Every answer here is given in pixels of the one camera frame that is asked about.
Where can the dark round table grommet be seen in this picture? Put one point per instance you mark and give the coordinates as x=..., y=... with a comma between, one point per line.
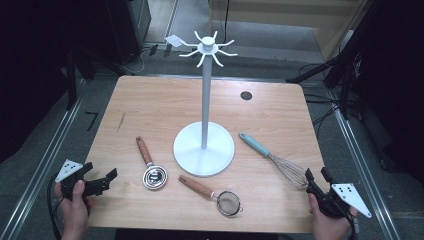
x=246, y=95

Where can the black cabinet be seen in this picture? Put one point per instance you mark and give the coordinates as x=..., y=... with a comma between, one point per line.
x=130, y=30

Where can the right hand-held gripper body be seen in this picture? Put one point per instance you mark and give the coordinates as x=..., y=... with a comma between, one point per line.
x=350, y=195

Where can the person's left hand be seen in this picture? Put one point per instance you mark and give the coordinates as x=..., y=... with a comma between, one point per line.
x=75, y=213

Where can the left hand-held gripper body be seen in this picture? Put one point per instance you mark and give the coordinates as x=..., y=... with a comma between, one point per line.
x=68, y=170

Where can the person's right hand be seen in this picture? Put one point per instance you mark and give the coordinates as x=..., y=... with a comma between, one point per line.
x=330, y=228

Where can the metal floor rail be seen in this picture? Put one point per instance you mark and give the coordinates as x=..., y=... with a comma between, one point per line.
x=43, y=166
x=363, y=166

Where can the black upright stand post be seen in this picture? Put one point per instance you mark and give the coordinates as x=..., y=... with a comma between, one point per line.
x=71, y=80

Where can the white utensil rack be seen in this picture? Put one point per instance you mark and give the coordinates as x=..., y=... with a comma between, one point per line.
x=205, y=156

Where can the white paper sheet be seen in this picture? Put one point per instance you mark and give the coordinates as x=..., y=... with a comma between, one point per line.
x=174, y=40

